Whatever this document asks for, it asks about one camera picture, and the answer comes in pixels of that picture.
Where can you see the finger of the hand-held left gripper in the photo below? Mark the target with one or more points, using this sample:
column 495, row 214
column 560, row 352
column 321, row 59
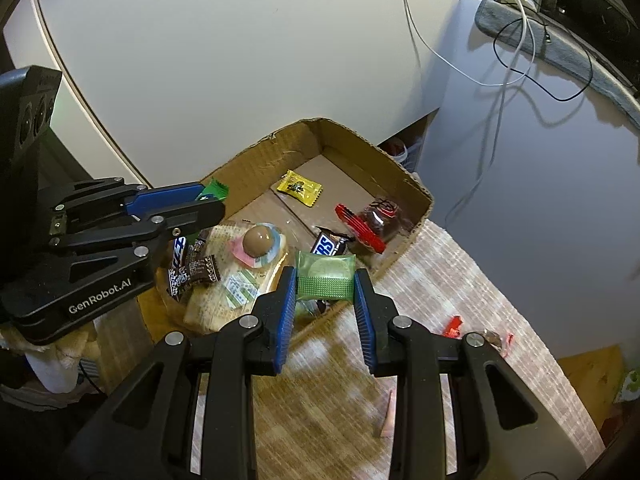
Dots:
column 195, row 215
column 160, row 197

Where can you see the blue label chocolate bar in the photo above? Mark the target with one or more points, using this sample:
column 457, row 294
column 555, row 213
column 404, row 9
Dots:
column 179, row 251
column 327, row 246

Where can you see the pale wrapped bread packet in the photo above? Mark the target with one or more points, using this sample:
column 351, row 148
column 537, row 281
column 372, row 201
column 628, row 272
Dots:
column 210, row 310

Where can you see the small cardboard box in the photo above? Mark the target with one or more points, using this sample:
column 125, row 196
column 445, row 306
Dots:
column 595, row 380

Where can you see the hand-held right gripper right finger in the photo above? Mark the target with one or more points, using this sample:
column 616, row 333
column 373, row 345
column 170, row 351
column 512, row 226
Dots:
column 365, row 320

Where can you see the dark snack packet red ends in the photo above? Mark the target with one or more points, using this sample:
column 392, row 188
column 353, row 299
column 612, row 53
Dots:
column 377, row 220

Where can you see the green candy packet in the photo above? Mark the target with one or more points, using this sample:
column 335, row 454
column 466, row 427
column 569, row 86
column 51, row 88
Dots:
column 215, row 190

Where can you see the small red candy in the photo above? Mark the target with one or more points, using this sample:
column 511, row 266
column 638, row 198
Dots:
column 454, row 327

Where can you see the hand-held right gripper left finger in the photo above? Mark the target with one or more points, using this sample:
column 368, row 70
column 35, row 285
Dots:
column 282, row 320

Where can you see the green round pastry packet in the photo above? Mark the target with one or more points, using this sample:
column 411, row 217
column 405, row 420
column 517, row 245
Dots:
column 325, row 275

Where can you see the clear wrapped candy red ends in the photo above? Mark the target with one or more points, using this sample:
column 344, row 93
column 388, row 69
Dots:
column 492, row 340

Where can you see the red white object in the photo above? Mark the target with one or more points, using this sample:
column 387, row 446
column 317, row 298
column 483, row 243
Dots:
column 397, row 149

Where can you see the chocolate ball cup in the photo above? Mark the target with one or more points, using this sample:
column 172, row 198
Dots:
column 257, row 240

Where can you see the yellow candy packet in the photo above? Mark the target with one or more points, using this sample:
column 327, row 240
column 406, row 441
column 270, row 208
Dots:
column 299, row 187

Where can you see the beige cloth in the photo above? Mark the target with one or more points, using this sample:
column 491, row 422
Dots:
column 55, row 370

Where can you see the checked blanket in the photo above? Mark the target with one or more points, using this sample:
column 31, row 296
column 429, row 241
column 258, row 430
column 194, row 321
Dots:
column 450, row 285

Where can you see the dark window frame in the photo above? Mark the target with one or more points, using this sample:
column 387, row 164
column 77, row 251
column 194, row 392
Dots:
column 600, row 15

